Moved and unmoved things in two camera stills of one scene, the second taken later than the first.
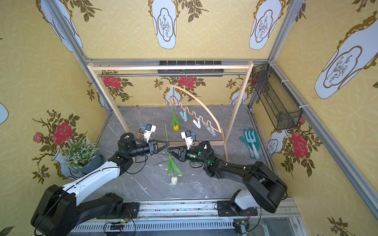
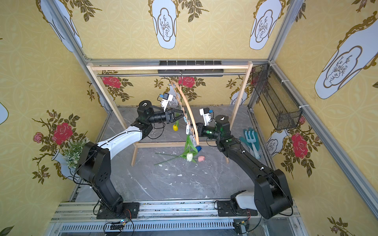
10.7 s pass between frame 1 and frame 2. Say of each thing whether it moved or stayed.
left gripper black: moved
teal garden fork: stayed
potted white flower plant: stayed
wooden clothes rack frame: stayed
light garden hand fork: stayed
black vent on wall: stayed
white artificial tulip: moved
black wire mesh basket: stayed
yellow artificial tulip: stayed
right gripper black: moved
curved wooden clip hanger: moved
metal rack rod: stayed
